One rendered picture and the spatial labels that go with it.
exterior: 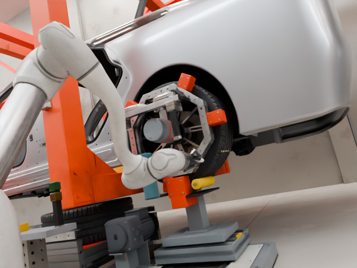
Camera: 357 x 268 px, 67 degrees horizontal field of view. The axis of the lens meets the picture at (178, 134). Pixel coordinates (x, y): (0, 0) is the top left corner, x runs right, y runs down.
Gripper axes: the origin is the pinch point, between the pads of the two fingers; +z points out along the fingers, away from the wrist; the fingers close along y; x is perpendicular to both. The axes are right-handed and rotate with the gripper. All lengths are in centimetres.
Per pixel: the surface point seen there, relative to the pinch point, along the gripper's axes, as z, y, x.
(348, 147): 366, 65, -76
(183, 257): 12, -55, -17
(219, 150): 18.5, 6.9, -1.7
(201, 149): 9.3, 3.4, 4.9
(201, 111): 9.1, 21.6, 16.4
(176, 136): -13.4, 6.3, 11.4
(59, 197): -41, -44, 37
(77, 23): 354, 32, 596
